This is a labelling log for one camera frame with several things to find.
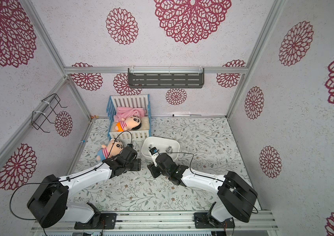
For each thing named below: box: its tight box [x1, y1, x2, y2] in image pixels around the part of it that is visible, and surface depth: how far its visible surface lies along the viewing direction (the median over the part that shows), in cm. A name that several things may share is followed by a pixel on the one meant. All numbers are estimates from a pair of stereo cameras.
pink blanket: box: [113, 106, 147, 123], surface depth 111 cm
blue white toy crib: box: [106, 93, 152, 141], surface depth 111 cm
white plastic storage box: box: [140, 136, 181, 161], surface depth 103 cm
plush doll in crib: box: [114, 115, 142, 132], surface depth 103 cm
